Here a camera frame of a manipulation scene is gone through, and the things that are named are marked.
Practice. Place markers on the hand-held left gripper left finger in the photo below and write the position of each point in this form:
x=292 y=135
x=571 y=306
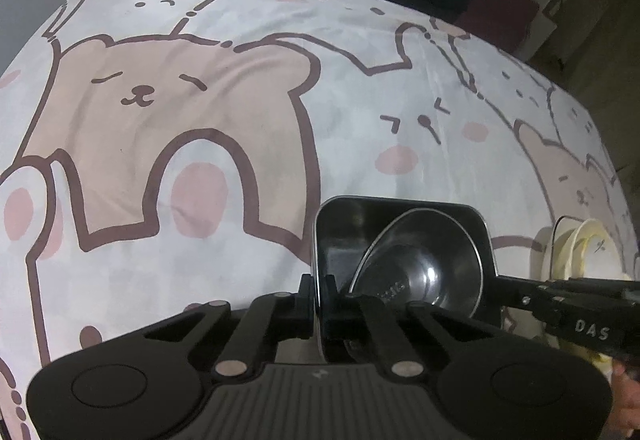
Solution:
x=306 y=307

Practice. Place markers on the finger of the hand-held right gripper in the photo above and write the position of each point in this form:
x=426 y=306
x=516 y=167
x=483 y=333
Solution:
x=517 y=295

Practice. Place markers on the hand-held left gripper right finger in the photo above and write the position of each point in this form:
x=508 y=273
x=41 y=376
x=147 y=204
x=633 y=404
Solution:
x=330 y=315

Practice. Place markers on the white square plate black rim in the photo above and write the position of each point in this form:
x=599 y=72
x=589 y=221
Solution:
x=542 y=255

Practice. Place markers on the lemon print scalloped bowl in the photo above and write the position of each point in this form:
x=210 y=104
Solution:
x=607 y=260

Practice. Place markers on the wide steel rectangular container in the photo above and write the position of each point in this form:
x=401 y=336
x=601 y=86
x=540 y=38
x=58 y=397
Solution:
x=350 y=230

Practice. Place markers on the small round steel bowl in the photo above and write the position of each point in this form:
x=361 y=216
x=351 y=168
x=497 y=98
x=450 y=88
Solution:
x=430 y=265

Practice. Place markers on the bear print bed sheet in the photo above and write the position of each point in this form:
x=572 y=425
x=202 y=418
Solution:
x=200 y=95

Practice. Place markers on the maroon cushion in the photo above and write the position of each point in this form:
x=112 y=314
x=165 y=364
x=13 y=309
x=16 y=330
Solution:
x=500 y=15

